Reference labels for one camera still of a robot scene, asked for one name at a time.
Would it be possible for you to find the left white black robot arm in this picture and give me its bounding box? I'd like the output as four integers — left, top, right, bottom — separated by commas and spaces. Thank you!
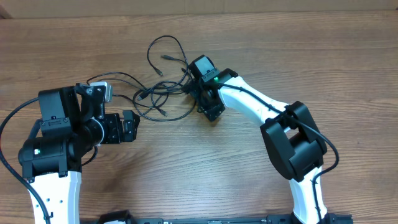
18, 82, 140, 223

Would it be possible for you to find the black USB cable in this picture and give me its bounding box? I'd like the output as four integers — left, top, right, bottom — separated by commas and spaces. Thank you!
86, 72, 200, 123

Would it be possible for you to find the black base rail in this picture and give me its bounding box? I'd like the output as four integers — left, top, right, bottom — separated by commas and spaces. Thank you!
80, 210, 354, 224

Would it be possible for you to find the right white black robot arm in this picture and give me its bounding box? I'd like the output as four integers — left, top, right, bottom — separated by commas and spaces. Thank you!
185, 55, 327, 223

